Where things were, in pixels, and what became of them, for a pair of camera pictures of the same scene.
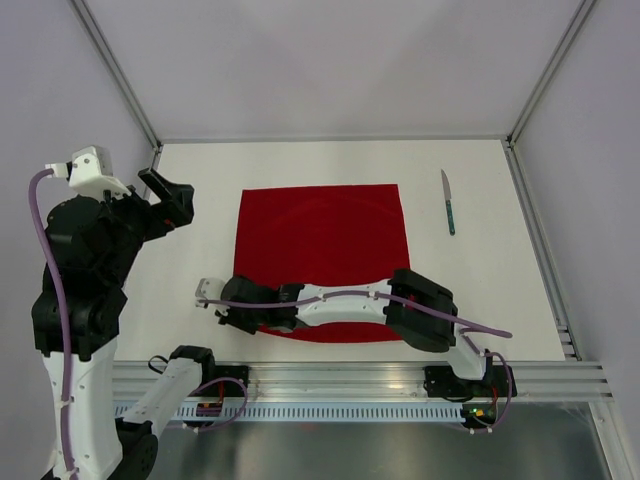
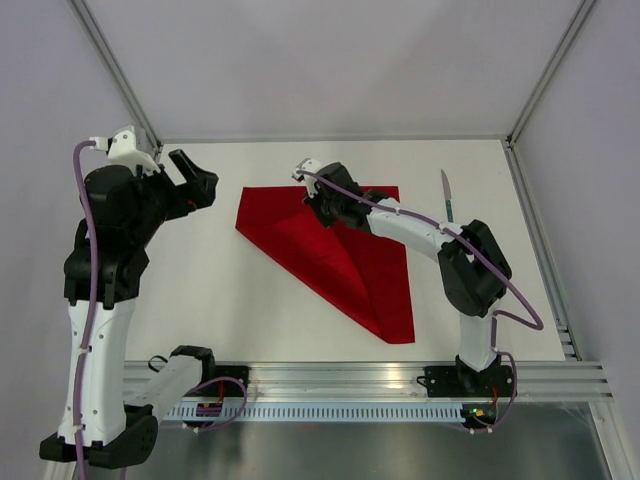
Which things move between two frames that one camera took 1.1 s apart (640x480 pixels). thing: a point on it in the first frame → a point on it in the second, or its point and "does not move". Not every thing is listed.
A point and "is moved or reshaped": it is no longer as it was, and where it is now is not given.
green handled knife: [448, 204] does not move
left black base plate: [232, 388] does not move
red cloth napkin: [322, 234] is moved or reshaped
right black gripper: [231, 318] → [313, 203]
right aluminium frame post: [578, 20] does not move
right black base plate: [445, 382] does not move
